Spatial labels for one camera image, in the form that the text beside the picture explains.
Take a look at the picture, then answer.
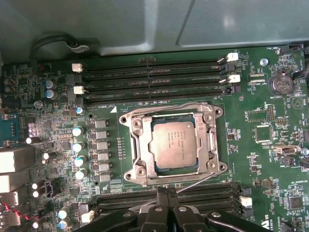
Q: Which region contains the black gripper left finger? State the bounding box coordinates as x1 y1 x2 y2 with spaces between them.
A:
79 187 169 232

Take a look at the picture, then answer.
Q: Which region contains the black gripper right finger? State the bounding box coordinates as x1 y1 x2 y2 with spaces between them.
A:
168 187 266 232

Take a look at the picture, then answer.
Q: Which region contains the silver CPU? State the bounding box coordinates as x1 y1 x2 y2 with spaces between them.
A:
147 120 197 171

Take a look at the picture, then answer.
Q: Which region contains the CPU socket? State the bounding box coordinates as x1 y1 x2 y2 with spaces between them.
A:
118 101 229 187

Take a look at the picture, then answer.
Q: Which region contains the green motherboard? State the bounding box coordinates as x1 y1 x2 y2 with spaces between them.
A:
0 44 309 232

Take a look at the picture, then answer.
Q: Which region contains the silver internal USB port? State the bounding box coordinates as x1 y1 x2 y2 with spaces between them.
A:
271 145 302 157

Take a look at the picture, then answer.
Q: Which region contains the silver coin battery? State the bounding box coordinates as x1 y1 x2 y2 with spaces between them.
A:
267 71 294 96

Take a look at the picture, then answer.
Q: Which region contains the black PC case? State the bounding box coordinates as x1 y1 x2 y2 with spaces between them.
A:
0 0 309 66

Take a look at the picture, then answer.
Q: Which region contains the red wire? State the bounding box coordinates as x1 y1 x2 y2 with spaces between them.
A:
0 202 39 222

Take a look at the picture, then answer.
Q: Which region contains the thin black cable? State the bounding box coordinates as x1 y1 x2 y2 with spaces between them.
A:
28 33 90 73

